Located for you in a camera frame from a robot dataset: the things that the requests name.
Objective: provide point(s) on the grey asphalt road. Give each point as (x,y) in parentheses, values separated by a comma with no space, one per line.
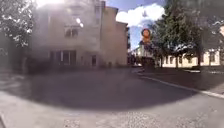
(100,90)

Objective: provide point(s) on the white building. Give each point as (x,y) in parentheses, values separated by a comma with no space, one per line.
(140,52)

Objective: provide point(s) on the tall beige building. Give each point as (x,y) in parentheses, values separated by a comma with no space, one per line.
(83,36)

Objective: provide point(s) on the round red sign on pole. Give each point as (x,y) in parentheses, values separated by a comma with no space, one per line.
(146,33)

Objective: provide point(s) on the pale kerb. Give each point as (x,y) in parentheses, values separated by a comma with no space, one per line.
(180,87)

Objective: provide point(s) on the group of dark trees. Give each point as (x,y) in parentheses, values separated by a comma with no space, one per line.
(180,26)

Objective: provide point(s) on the dark paved pavement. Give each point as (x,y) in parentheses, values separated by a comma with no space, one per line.
(190,79)

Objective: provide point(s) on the low cream building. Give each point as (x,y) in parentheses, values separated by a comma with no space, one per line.
(193,60)

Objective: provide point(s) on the leafy tree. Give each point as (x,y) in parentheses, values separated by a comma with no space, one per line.
(13,23)

